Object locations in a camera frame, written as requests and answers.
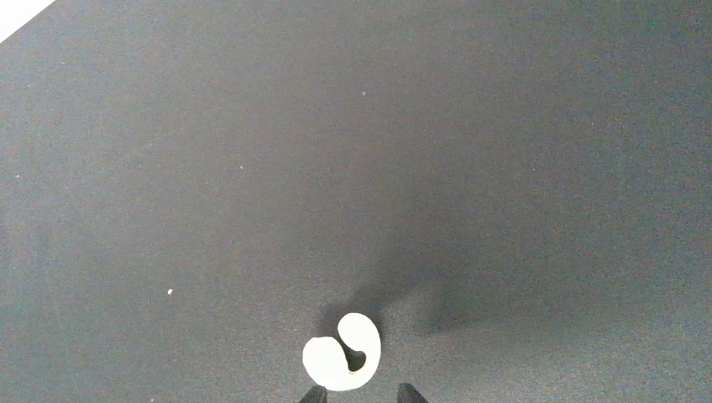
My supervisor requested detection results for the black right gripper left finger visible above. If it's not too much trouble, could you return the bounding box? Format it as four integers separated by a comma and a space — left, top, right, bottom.
298, 385, 328, 403

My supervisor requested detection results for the white ear tip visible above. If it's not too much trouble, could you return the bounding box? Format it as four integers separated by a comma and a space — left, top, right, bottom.
302, 312, 382, 392

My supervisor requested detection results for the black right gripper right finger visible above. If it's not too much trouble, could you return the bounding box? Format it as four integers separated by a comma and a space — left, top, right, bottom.
396, 383, 429, 403

